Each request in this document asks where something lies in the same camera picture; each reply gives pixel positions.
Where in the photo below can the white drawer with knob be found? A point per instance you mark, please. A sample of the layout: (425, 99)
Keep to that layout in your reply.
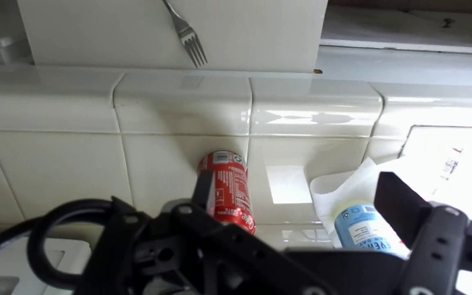
(415, 30)

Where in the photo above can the red soda can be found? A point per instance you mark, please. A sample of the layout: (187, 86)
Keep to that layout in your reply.
(228, 199)

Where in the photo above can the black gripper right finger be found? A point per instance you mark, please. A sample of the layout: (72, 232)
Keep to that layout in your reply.
(438, 237)

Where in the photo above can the silver fork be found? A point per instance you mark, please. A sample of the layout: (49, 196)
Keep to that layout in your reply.
(187, 37)

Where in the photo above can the white cloth under bottle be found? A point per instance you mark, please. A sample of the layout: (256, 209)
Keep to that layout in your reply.
(334, 193)

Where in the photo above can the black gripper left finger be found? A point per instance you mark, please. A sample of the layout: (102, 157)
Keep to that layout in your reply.
(228, 258)

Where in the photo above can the white pull-out board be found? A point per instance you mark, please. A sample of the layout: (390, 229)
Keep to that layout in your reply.
(234, 35)

